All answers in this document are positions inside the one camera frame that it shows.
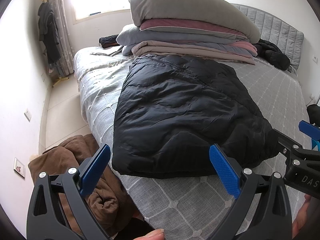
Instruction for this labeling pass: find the blue plastic stool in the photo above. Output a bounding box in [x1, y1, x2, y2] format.
[311, 125, 320, 151]

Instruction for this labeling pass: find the brown blanket on floor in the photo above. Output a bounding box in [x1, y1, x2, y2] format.
[27, 134, 137, 239]

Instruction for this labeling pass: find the person's right hand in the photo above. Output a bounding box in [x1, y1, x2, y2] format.
[292, 194, 311, 239]

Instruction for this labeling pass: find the person's left hand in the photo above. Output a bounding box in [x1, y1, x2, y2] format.
[134, 229, 165, 240]

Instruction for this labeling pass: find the small dark item on bed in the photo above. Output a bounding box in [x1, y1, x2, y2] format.
[99, 35, 119, 49]

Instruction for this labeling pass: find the black quilted down jacket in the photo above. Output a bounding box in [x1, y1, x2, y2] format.
[112, 54, 277, 179]

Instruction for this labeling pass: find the grey window curtain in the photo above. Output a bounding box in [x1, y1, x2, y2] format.
[47, 0, 75, 77]

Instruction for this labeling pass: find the black garment near headboard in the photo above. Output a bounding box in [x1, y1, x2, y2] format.
[253, 39, 290, 70]

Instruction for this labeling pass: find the beige folded blanket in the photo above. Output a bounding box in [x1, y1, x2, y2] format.
[131, 41, 255, 65]

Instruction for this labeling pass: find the grey bed with checked sheet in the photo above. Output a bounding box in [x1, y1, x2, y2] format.
[74, 47, 311, 239]

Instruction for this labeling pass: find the maroon folded blanket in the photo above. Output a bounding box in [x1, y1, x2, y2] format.
[139, 18, 247, 39]

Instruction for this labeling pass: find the grey padded headboard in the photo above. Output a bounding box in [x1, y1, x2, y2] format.
[234, 4, 304, 74]

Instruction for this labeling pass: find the pink folded blanket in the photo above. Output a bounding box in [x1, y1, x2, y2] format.
[230, 41, 258, 57]

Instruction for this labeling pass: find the white wall socket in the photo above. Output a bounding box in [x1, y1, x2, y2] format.
[24, 110, 32, 122]

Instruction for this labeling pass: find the blue-grey folded blanket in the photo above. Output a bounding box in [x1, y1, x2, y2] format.
[117, 24, 252, 55]

